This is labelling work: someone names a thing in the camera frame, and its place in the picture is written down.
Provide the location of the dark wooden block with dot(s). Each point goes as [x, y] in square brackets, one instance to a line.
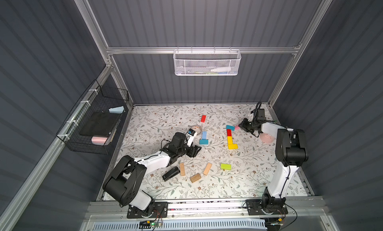
[195, 178]

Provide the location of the yellow block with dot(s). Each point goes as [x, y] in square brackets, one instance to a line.
[232, 146]
[229, 140]

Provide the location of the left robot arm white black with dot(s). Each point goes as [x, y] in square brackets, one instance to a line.
[124, 181]

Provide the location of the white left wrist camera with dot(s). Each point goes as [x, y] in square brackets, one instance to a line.
[190, 136]

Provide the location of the light wooden block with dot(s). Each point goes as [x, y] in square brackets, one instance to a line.
[182, 169]

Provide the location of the teal block small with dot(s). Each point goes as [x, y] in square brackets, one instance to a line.
[229, 127]

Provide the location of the light wooden block slanted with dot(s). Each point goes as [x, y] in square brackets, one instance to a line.
[207, 169]

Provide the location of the light blue block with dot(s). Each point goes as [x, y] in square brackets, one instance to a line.
[204, 135]

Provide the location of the black pad in basket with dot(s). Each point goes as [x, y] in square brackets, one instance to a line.
[100, 124]

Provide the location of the pink sponge in basket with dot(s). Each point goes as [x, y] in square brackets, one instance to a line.
[98, 140]

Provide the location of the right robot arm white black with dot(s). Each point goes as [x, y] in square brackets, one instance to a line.
[290, 152]

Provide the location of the light blue sponge in basket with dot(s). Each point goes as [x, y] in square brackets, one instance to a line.
[117, 110]

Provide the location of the pink cup of markers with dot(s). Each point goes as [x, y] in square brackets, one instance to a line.
[266, 138]

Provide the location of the black wire wall basket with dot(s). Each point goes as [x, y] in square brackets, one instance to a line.
[98, 98]

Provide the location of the white tape roll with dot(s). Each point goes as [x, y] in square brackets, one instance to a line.
[197, 129]

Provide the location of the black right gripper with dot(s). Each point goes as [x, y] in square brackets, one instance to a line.
[245, 125]

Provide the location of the black stapler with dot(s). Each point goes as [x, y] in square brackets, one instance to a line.
[171, 173]

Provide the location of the white bottle in basket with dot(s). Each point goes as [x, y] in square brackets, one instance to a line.
[221, 69]

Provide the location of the lime green block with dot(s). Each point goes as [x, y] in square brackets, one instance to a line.
[225, 166]

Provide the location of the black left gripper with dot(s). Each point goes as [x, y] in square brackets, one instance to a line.
[189, 150]

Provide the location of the white wire mesh basket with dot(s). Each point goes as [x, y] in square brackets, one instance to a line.
[200, 62]

